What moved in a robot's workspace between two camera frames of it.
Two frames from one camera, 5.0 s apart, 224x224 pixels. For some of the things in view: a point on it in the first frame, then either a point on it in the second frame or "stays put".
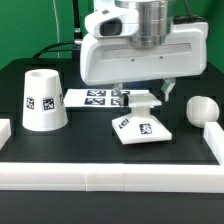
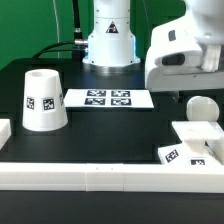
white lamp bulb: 201,110 stays put
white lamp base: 140,126 -> 193,151
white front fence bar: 112,177 stays put
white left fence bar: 5,132 stays put
